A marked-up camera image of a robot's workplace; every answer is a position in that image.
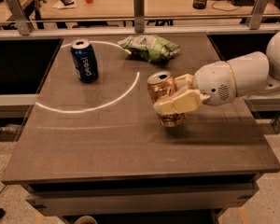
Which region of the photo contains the middle metal rail bracket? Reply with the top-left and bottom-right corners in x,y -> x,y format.
133,0 -> 145,33

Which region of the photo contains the green chip bag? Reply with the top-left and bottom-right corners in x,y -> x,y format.
118,35 -> 180,63

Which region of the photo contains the orange soda can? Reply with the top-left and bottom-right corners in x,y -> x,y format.
147,71 -> 186,128

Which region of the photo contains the wooden background desk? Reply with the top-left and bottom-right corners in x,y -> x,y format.
41,0 -> 253,21

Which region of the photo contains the blue Pepsi can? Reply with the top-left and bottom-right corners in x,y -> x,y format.
70,39 -> 99,83

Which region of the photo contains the black mesh cup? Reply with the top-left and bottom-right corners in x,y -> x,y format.
192,0 -> 208,9

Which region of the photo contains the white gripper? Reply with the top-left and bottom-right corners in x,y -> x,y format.
153,61 -> 237,115

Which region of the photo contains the left metal rail bracket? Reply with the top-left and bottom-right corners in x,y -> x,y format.
6,0 -> 33,35

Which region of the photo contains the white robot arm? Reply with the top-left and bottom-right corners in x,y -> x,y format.
153,32 -> 280,115

